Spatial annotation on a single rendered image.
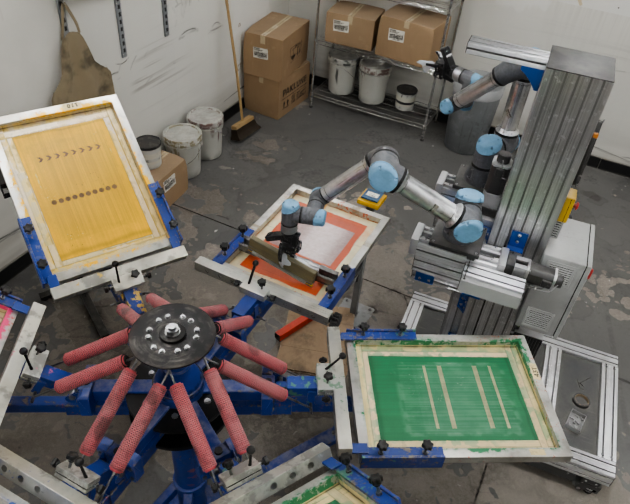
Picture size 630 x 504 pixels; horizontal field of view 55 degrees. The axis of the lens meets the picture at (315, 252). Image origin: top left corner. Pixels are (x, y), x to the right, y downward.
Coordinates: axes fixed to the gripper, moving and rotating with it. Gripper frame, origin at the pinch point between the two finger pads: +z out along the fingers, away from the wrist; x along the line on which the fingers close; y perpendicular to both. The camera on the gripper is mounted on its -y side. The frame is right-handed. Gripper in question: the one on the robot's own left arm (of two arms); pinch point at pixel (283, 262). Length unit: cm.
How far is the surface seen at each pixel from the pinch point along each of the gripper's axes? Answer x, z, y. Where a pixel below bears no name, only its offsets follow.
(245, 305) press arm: -33.6, -1.1, 0.2
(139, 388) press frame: -89, 1, -12
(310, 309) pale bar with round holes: -21.4, -1.0, 25.2
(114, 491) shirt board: -121, 10, 3
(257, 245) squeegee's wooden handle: -1.1, -5.2, -13.5
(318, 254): 21.7, 7.5, 8.0
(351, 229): 49, 8, 14
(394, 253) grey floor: 155, 103, 13
